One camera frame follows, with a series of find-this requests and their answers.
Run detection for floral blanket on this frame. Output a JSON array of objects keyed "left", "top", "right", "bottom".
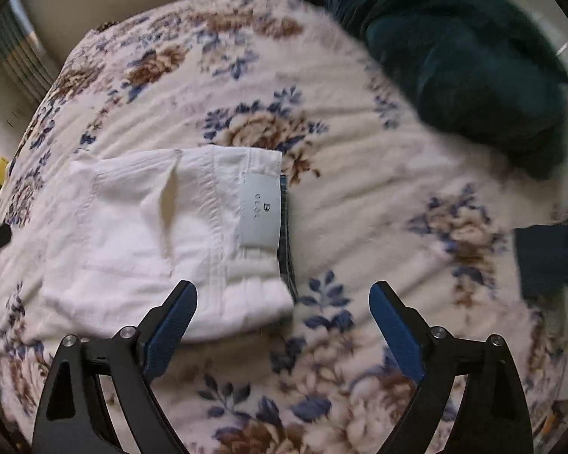
[{"left": 0, "top": 0, "right": 568, "bottom": 454}]

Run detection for dark teal blanket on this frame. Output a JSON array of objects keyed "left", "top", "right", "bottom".
[{"left": 291, "top": 0, "right": 568, "bottom": 180}]

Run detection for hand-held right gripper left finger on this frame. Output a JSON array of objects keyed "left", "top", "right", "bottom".
[{"left": 31, "top": 280, "right": 198, "bottom": 454}]

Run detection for blue jeans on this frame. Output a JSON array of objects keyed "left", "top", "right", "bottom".
[{"left": 277, "top": 175, "right": 300, "bottom": 303}]

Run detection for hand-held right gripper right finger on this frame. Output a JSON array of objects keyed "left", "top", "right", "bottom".
[{"left": 368, "top": 281, "right": 535, "bottom": 454}]

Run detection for white pants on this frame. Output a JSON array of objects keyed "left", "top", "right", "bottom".
[{"left": 40, "top": 146, "right": 296, "bottom": 344}]

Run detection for striped curtain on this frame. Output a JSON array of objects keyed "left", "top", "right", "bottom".
[{"left": 0, "top": 0, "right": 62, "bottom": 105}]

